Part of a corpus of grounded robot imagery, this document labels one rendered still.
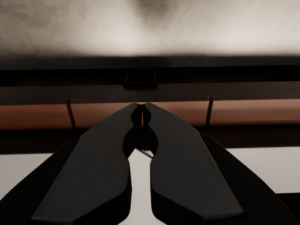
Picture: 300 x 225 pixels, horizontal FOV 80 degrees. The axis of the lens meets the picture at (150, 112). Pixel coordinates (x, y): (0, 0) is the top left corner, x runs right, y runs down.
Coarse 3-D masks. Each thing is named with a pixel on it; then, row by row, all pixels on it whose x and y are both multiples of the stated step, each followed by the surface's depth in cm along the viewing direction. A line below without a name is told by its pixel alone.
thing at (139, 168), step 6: (132, 162) 22; (138, 162) 22; (144, 162) 22; (132, 168) 23; (138, 168) 23; (144, 168) 23; (132, 174) 23; (138, 174) 23; (144, 174) 23; (132, 180) 24; (138, 180) 24; (144, 180) 24; (132, 186) 24; (138, 186) 25; (144, 186) 25
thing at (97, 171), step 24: (120, 120) 10; (96, 144) 8; (120, 144) 8; (72, 168) 7; (96, 168) 7; (120, 168) 7; (48, 192) 6; (72, 192) 6; (96, 192) 6; (120, 192) 6; (48, 216) 5; (72, 216) 5; (96, 216) 6; (120, 216) 6
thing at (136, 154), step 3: (135, 150) 21; (138, 150) 21; (132, 153) 21; (135, 153) 21; (138, 153) 21; (141, 153) 22; (129, 156) 22; (132, 156) 22; (135, 156) 22; (138, 156) 22; (141, 156) 22; (144, 156) 22; (147, 156) 22
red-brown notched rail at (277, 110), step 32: (0, 96) 24; (32, 96) 24; (64, 96) 24; (96, 96) 24; (128, 96) 24; (160, 96) 24; (192, 96) 24; (224, 96) 24; (256, 96) 24; (288, 96) 24; (0, 128) 24; (32, 128) 24; (64, 128) 24
